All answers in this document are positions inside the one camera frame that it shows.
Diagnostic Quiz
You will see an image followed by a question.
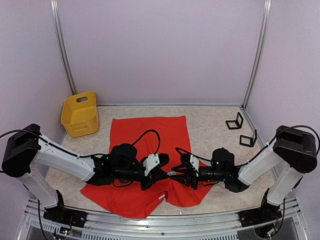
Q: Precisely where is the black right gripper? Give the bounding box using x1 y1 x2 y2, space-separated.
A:
169 163 228 190

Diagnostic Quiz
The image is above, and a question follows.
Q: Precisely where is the red t-shirt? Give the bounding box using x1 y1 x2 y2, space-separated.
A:
80 116 211 219

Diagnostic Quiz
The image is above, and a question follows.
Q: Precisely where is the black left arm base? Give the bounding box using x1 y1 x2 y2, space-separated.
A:
43 206 88 228

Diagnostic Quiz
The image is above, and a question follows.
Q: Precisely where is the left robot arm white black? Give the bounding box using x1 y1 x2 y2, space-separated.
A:
1 123 169 223

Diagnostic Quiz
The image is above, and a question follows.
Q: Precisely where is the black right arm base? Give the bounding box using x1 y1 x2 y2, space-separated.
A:
238 205 283 227

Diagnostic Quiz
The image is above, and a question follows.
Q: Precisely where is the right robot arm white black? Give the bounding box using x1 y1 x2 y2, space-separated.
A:
170 125 320 222

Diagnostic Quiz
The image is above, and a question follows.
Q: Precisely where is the black display case far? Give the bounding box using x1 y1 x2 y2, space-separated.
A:
225 112 244 130

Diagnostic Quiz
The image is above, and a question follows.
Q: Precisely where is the black display case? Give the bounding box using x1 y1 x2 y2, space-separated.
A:
225 112 244 130
239 129 258 148

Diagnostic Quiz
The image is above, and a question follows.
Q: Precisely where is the black display case near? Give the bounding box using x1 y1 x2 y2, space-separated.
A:
239 129 258 148

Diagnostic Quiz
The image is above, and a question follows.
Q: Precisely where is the yellow plastic basket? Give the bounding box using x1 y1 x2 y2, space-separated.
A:
61 91 99 138

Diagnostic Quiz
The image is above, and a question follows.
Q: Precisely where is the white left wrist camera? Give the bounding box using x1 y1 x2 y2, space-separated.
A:
142 153 170 176

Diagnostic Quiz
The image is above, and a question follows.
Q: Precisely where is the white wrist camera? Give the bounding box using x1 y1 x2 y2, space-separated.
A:
175 147 200 170
142 153 170 176

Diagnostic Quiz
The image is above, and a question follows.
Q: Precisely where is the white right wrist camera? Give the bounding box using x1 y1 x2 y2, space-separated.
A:
175 147 200 170

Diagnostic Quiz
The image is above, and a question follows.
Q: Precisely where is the aluminium front rail frame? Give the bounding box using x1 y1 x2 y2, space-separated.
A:
14 196 308 240

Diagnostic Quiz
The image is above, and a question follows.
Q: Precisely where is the aluminium corner post right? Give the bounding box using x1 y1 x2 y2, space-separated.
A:
241 0 272 111

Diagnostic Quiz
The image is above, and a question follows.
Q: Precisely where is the aluminium corner post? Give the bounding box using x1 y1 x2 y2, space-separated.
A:
241 0 272 111
49 0 78 95

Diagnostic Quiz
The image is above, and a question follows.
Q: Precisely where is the aluminium corner post left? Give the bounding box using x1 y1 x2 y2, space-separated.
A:
49 0 78 95

